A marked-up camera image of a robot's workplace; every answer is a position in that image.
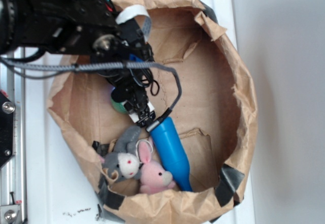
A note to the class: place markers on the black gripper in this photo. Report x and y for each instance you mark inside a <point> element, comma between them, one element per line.
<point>128,45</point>

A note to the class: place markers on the green textured ball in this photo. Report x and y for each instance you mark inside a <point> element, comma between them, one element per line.
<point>118,104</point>

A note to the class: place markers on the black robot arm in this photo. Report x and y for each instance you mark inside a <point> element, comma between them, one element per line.
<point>81,36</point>

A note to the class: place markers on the blue plastic bottle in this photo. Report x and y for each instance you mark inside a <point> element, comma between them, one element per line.
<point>171,152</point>

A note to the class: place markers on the grey plush bunny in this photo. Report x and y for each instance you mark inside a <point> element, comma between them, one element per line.
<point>123,163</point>

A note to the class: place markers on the black octagonal mounting plate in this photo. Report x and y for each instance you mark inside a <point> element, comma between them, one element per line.
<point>7,128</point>

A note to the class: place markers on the pink plush bunny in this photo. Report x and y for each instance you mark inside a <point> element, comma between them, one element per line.
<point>154,178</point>

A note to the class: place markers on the aluminium extrusion frame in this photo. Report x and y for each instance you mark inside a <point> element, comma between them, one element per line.
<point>13,160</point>

